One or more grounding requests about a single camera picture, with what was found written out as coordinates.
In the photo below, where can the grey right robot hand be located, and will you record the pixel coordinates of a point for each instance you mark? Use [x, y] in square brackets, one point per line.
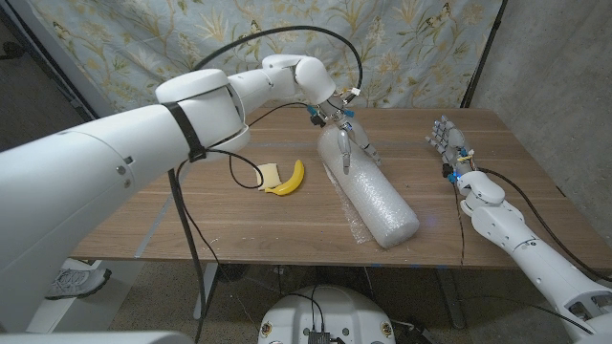
[452, 143]

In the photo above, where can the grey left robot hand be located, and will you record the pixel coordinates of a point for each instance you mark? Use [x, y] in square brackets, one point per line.
[342, 124]

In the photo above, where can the clear bubble wrap roll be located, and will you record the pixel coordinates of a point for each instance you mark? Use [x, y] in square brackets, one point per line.
[378, 200]

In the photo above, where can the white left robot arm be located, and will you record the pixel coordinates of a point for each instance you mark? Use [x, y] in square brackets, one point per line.
[95, 172]

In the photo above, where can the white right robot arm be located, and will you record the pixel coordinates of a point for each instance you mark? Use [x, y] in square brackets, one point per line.
[526, 253]

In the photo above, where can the yellow toy banana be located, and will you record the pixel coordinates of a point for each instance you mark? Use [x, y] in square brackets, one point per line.
[294, 181]

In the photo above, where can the pale yellow sponge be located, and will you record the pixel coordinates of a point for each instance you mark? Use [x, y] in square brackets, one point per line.
[271, 176]

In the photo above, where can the black backdrop stand pole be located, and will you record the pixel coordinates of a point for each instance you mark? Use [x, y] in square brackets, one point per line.
[483, 52]

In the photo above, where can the floral printed backdrop cloth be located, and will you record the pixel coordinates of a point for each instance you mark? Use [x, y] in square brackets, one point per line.
[406, 48]

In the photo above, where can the grey table leg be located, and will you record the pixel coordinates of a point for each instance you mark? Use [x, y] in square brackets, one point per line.
[452, 296]

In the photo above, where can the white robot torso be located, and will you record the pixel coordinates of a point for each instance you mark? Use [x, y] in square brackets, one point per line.
[327, 310]

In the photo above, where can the white table leg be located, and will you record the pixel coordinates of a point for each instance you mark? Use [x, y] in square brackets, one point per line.
[210, 291]

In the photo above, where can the grey sneaker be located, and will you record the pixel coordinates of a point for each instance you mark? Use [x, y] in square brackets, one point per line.
[76, 283]

